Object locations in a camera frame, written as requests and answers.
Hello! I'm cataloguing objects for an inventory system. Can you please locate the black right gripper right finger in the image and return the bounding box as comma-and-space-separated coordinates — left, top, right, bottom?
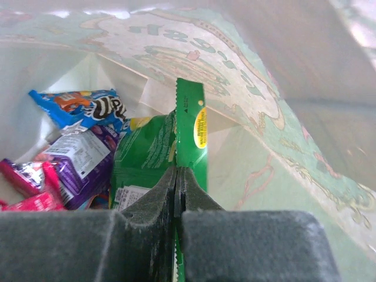
174, 167, 341, 281

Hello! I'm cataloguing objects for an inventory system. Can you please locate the blue snack packet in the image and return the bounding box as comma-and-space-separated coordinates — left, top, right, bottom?
29, 89, 126, 135

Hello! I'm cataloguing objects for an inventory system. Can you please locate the green paper gift bag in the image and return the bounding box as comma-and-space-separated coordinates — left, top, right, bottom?
1, 1, 375, 281

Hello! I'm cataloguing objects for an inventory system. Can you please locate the dark green snack packet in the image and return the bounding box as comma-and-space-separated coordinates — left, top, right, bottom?
109, 78, 208, 281

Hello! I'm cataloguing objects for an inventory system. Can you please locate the pink snack packet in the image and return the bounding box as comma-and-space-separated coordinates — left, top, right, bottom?
1, 159, 65, 212

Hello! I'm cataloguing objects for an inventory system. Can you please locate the purple snack packet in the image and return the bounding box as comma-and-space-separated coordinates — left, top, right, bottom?
39, 125, 119, 210

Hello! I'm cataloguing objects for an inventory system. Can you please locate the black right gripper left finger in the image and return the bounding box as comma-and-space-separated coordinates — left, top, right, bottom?
1, 167, 177, 281

